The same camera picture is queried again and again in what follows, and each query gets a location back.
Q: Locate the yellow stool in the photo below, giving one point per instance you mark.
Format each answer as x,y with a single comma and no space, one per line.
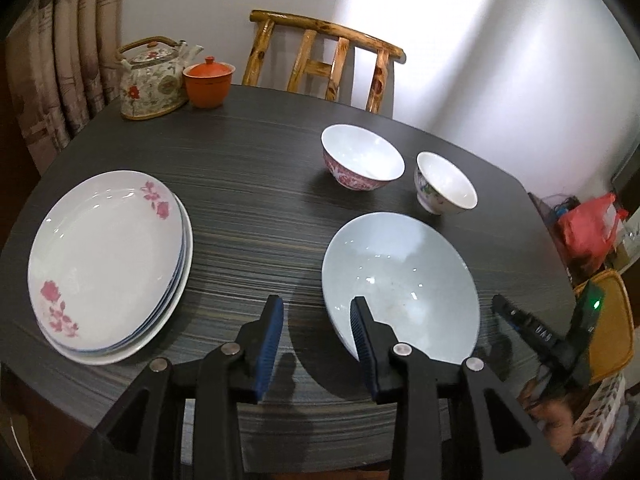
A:
617,330

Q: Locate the patterned white cloth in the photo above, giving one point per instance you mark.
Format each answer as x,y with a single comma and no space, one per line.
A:
600,410

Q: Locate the wide blue-rimmed floral plate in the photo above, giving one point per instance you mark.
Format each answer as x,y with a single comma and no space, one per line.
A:
168,305

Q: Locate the beige patterned curtain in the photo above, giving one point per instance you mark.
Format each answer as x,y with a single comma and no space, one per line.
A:
65,60

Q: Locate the orange lidded cup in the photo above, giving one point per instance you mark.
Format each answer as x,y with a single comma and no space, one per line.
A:
207,90

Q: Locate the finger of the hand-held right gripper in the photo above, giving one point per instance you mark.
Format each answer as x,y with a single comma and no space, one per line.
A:
520,320

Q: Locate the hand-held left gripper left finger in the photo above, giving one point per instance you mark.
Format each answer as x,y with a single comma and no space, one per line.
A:
267,345

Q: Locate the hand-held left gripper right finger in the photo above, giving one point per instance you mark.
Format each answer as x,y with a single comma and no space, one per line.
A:
362,345

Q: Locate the red plastic bag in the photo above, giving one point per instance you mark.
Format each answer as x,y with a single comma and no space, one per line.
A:
585,230

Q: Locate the pink patterned bowl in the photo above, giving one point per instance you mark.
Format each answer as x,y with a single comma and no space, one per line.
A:
360,150

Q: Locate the large pale blue bowl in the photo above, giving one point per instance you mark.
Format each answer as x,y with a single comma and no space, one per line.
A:
400,270

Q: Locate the wooden chair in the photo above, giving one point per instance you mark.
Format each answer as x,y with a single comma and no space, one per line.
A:
320,25

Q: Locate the small white floral bowl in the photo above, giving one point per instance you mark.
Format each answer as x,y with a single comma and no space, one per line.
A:
445,180

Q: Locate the small blue-rimmed floral plate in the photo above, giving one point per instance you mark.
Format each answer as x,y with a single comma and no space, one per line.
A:
105,260

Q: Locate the large white peony plate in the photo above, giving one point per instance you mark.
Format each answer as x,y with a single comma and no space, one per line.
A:
174,305

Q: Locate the floral ceramic teapot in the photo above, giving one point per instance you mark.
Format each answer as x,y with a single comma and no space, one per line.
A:
150,90

